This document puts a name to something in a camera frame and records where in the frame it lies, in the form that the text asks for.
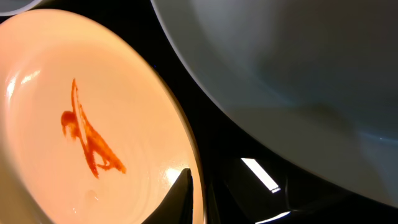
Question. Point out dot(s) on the yellow plate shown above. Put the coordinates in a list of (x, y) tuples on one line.
[(89, 131)]

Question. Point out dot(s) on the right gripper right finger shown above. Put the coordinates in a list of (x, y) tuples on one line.
[(300, 197)]

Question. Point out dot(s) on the black round tray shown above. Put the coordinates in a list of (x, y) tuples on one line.
[(218, 137)]

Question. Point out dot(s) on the light blue plate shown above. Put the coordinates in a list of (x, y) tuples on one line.
[(13, 7), (315, 81)]

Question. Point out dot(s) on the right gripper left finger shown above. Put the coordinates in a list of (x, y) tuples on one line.
[(177, 205)]

